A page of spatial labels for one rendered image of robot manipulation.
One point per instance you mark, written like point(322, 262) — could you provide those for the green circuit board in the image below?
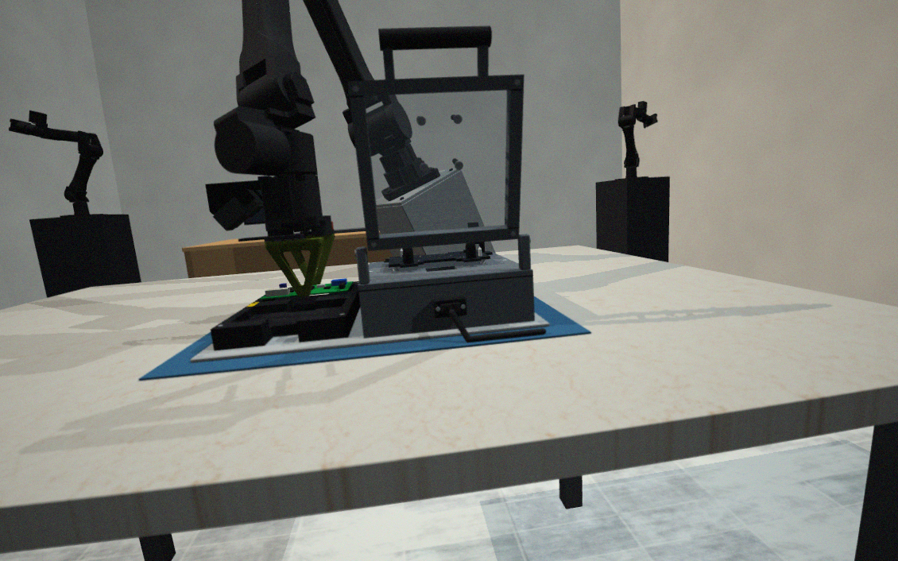
point(283, 291)

